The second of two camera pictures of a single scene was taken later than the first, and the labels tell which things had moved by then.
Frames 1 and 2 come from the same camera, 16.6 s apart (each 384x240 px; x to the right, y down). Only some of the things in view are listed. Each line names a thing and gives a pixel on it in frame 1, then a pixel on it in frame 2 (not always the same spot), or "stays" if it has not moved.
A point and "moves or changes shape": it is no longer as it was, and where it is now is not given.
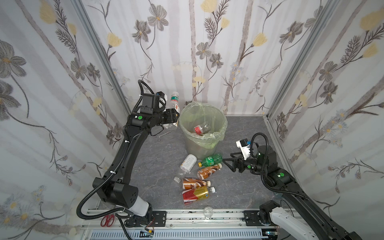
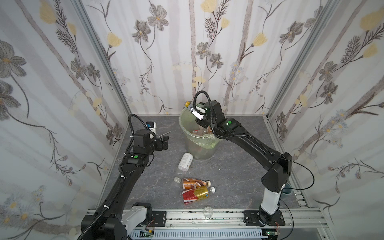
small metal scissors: x=159 y=138 stays
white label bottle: x=186 y=166 moves or changes shape
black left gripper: x=169 y=117 → x=163 y=142
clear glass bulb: x=208 y=211 stays
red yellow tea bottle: x=199 y=193 stays
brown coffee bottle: x=189 y=183 stays
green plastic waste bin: x=203 y=127 stays
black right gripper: x=238 y=163 → x=205 y=111
